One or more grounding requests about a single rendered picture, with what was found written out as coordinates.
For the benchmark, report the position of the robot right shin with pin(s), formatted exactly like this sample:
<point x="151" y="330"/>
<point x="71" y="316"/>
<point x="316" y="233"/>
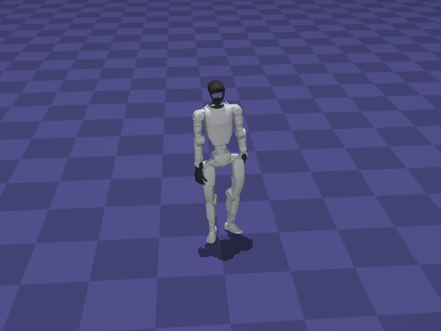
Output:
<point x="211" y="215"/>

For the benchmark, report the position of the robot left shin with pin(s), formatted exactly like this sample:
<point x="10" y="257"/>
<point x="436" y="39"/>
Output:
<point x="232" y="208"/>

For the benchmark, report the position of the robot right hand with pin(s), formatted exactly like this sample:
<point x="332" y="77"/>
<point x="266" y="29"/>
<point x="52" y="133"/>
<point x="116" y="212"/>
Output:
<point x="199" y="174"/>

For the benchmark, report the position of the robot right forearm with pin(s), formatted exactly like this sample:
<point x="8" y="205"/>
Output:
<point x="198" y="153"/>

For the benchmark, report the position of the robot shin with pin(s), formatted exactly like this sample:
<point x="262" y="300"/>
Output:
<point x="232" y="208"/>
<point x="211" y="215"/>

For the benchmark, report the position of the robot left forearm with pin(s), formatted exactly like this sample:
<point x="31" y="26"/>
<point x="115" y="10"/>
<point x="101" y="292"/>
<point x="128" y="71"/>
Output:
<point x="242" y="145"/>

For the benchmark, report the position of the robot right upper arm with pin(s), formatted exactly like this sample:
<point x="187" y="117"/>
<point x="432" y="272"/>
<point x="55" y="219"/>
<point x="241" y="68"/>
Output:
<point x="198" y="116"/>

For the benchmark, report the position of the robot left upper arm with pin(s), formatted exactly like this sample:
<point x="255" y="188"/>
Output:
<point x="238" y="120"/>

